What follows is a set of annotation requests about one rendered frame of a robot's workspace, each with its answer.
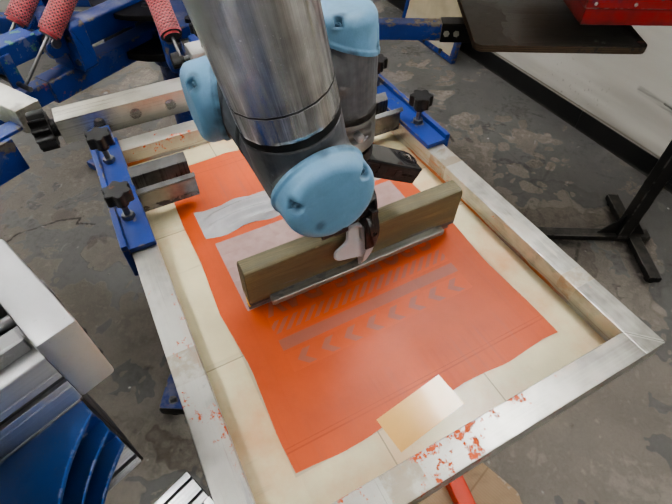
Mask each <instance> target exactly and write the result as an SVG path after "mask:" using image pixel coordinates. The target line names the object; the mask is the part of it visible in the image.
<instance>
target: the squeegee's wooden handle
mask: <svg viewBox="0 0 672 504"><path fill-rule="evenodd" d="M461 197H462V189H461V187H460V186H459V185H458V184H457V183H456V182H455V181H453V180H451V181H448V182H445V183H443V184H440V185H437V186H435V187H432V188H429V189H427V190H424V191H422V192H419V193H416V194H414V195H411V196H408V197H406V198H403V199H400V200H398V201H395V202H392V203H390V204H387V205H385V206H382V207H379V208H377V209H378V218H379V226H380V231H379V236H378V239H377V242H376V245H375V246H374V247H373V250H372V252H371V253H373V252H376V251H378V250H380V249H383V248H385V247H388V246H390V245H393V244H395V243H398V242H400V241H402V240H405V239H407V238H410V237H412V236H415V235H417V234H419V233H422V232H424V231H427V230H429V229H432V228H434V227H436V226H439V225H440V226H441V227H445V226H447V225H449V224H452V223H453V222H454V219H455V216H456V213H457V209H458V206H459V203H460V200H461ZM345 240H346V232H344V233H342V234H339V235H337V236H333V237H330V238H328V239H325V240H322V237H307V236H303V237H300V238H297V239H295V240H292V241H289V242H287V243H284V244H281V245H279V246H276V247H273V248H271V249H268V250H266V251H263V252H260V253H258V254H255V255H252V256H250V257H247V258H244V259H242V260H239V261H237V268H238V272H239V276H240V280H241V284H242V289H243V292H244V294H245V296H246V298H247V300H248V302H249V304H250V306H253V305H256V304H258V303H261V302H263V301H265V300H268V299H270V295H271V294H273V293H276V292H278V291H281V290H283V289H285V288H288V287H290V286H293V285H295V284H298V283H300V282H302V281H305V280H307V279H310V278H312V277H315V276H317V275H320V274H322V273H324V272H327V271H329V270H332V269H334V268H337V267H339V266H341V265H344V264H346V263H349V262H351V261H354V260H356V259H357V257H355V258H350V259H346V260H341V261H337V260H335V259H334V252H335V250H336V249H338V248H339V247H340V246H341V245H342V244H343V243H344V242H345ZM371 253H370V254H371Z"/></svg>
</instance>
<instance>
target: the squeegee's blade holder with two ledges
mask: <svg viewBox="0 0 672 504"><path fill-rule="evenodd" d="M443 233H444V229H443V228H442V227H441V226H440V225H439V226H436V227H434V228H432V229H429V230H427V231H424V232H422V233H419V234H417V235H415V236H412V237H410V238H407V239H405V240H402V241H400V242H398V243H395V244H393V245H390V246H388V247H385V248H383V249H380V250H378V251H376V252H373V253H371V254H370V255H369V256H368V258H367V259H366V260H365V261H364V262H362V263H360V264H358V262H357V259H356V260H354V261H351V262H349V263H346V264H344V265H341V266H339V267H337V268H334V269H332V270H329V271H327V272H324V273H322V274H320V275H317V276H315V277H312V278H310V279H307V280H305V281H302V282H300V283H298V284H295V285H293V286H290V287H288V288H285V289H283V290H281V291H278V292H276V293H273V294H271V295H270V299H271V301H272V303H273V305H276V304H278V303H281V302H283V301H286V300H288V299H290V298H293V297H295V296H297V295H300V294H302V293H305V292H307V291H309V290H312V289H314V288H317V287H319V286H321V285H324V284H326V283H329V282H331V281H333V280H336V279H338V278H340V277H343V276H345V275H348V274H350V273H352V272H355V271H357V270H360V269H362V268H364V267H367V266H369V265H371V264H374V263H376V262H379V261H381V260H383V259H386V258H388V257H391V256H393V255H395V254H398V253H400V252H403V251H405V250H407V249H410V248H412V247H414V246H417V245H419V244H422V243H424V242H426V241H429V240H431V239H434V238H436V237H438V236H441V235H443Z"/></svg>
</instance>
